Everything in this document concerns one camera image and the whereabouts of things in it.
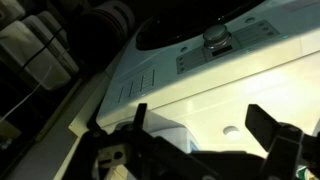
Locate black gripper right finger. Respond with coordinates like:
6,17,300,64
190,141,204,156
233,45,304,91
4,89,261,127
245,103,320,180

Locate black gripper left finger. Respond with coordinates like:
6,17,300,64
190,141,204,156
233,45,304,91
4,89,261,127
64,103,214,180

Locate white front-load washing machine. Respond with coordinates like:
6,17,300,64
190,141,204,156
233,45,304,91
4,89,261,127
95,0,320,159

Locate stacked white storage bins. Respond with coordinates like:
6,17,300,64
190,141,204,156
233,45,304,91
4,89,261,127
0,0,80,92

